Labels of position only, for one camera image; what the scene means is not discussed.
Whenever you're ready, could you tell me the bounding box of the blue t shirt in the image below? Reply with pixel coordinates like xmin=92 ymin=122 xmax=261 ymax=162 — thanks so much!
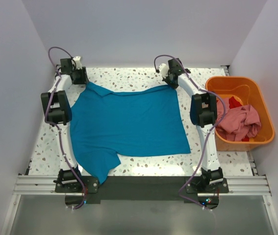
xmin=70 ymin=83 xmax=191 ymax=183

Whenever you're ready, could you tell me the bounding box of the red t shirt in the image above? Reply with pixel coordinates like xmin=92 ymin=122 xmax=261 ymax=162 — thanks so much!
xmin=228 ymin=96 xmax=242 ymax=109

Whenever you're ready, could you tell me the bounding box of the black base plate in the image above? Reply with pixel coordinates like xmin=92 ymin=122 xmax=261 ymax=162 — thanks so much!
xmin=55 ymin=176 xmax=229 ymax=206

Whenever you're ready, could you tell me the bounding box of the orange plastic basket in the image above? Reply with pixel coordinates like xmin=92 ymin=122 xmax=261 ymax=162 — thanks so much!
xmin=205 ymin=76 xmax=275 ymax=151

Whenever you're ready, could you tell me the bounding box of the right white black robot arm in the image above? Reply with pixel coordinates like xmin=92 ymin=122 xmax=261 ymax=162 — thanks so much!
xmin=158 ymin=56 xmax=224 ymax=192

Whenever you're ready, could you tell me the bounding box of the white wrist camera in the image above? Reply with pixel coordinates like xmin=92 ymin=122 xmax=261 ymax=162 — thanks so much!
xmin=157 ymin=63 xmax=169 ymax=78
xmin=72 ymin=56 xmax=82 ymax=70

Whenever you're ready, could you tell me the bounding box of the pink t shirt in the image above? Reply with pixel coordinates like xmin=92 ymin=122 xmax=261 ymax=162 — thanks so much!
xmin=216 ymin=98 xmax=262 ymax=141

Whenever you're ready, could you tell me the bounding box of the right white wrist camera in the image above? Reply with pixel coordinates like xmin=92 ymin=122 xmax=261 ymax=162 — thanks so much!
xmin=157 ymin=63 xmax=169 ymax=78

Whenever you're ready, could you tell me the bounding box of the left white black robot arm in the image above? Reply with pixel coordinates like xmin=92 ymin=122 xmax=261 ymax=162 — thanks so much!
xmin=41 ymin=56 xmax=87 ymax=192

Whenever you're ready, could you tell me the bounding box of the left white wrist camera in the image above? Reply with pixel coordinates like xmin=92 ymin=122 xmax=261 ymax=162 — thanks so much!
xmin=72 ymin=56 xmax=82 ymax=70

